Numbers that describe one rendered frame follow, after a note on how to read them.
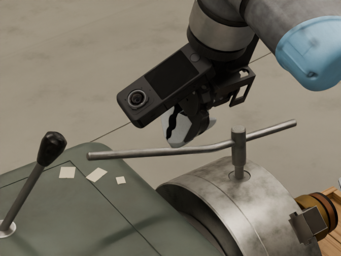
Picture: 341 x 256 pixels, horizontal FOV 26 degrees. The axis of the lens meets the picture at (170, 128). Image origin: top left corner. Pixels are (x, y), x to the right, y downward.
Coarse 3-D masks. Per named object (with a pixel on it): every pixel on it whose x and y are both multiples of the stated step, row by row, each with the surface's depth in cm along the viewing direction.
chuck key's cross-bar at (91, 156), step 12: (288, 120) 113; (252, 132) 111; (264, 132) 111; (276, 132) 112; (216, 144) 108; (228, 144) 109; (96, 156) 100; (108, 156) 100; (120, 156) 101; (132, 156) 102; (144, 156) 103
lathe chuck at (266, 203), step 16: (224, 160) 120; (208, 176) 114; (224, 176) 114; (256, 176) 113; (272, 176) 113; (224, 192) 110; (240, 192) 110; (256, 192) 111; (272, 192) 111; (288, 192) 112; (240, 208) 108; (256, 208) 108; (272, 208) 109; (288, 208) 110; (256, 224) 107; (272, 224) 108; (288, 224) 109; (272, 240) 107; (288, 240) 108
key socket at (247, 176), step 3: (231, 174) 114; (234, 174) 114; (246, 174) 114; (231, 177) 113; (234, 177) 113; (246, 177) 113; (249, 177) 113; (234, 180) 113; (237, 180) 113; (240, 180) 113; (243, 180) 113; (246, 180) 112
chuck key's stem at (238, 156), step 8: (232, 128) 109; (240, 128) 109; (232, 136) 109; (240, 136) 109; (240, 144) 109; (232, 152) 111; (240, 152) 110; (232, 160) 111; (240, 160) 111; (240, 168) 112; (240, 176) 113
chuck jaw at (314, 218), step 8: (312, 208) 113; (296, 216) 110; (304, 216) 112; (312, 216) 113; (320, 216) 114; (296, 224) 110; (304, 224) 110; (312, 224) 113; (320, 224) 113; (296, 232) 109; (304, 232) 110; (312, 232) 112; (304, 240) 109
